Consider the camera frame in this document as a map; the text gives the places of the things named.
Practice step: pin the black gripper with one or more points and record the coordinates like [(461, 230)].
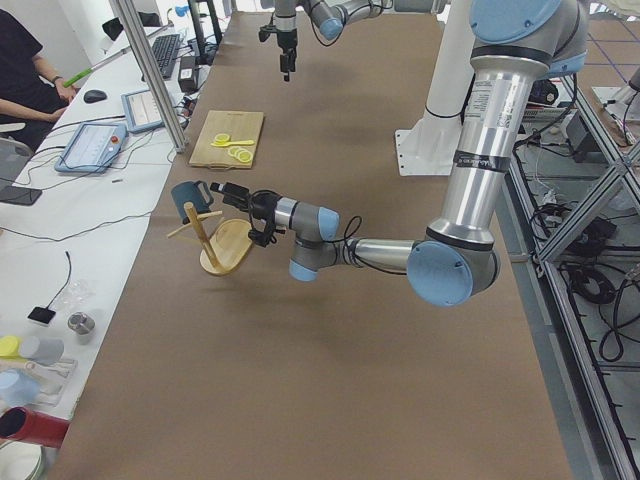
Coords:
[(262, 202), (286, 41)]

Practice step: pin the dark teal mug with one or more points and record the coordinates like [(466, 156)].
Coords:
[(195, 192)]

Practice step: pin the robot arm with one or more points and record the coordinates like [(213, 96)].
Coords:
[(329, 21), (516, 44)]

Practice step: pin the wooden cup rack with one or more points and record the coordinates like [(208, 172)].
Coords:
[(225, 248)]

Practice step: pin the steel cup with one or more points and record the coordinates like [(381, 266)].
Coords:
[(83, 326)]

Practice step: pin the grey cup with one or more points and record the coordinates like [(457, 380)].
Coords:
[(45, 351)]

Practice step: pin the yellow cup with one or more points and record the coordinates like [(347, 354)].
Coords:
[(9, 346)]

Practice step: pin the light blue cup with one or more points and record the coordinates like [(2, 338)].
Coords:
[(18, 388)]

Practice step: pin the lemon slice front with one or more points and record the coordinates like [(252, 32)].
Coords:
[(243, 156)]

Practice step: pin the yellow plastic knife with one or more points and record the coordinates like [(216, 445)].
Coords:
[(236, 143)]

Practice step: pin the lemon slice on knife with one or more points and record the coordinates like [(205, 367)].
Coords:
[(221, 139)]

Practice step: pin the wooden cutting board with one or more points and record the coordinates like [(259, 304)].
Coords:
[(240, 125)]

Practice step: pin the black power adapter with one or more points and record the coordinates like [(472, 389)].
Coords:
[(188, 74)]

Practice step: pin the black keyboard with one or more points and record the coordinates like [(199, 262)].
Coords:
[(165, 50)]

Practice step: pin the blue teach pendant far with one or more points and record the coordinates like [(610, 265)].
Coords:
[(141, 112)]

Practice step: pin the blue teach pendant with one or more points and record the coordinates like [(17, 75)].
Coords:
[(141, 112), (92, 148)]

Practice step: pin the blue teach pendant near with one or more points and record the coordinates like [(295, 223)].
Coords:
[(92, 148)]

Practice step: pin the black computer mouse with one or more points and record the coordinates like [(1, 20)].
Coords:
[(94, 95)]

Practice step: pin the black smartphone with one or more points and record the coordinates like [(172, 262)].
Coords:
[(20, 196)]

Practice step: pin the person in black shirt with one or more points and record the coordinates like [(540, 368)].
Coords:
[(32, 92)]

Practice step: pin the small black square device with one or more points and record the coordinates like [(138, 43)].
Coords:
[(41, 315)]

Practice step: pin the red cylinder bottle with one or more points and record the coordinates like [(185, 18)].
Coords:
[(22, 424)]

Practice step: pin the white bowl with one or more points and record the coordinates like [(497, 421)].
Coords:
[(22, 461)]

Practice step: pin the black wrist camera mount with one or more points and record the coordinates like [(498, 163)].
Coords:
[(267, 235), (266, 31)]

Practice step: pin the aluminium frame post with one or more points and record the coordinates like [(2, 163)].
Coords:
[(126, 12)]

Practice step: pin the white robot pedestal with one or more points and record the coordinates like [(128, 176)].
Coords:
[(429, 146)]

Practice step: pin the green handled stick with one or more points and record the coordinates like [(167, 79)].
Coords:
[(84, 73)]

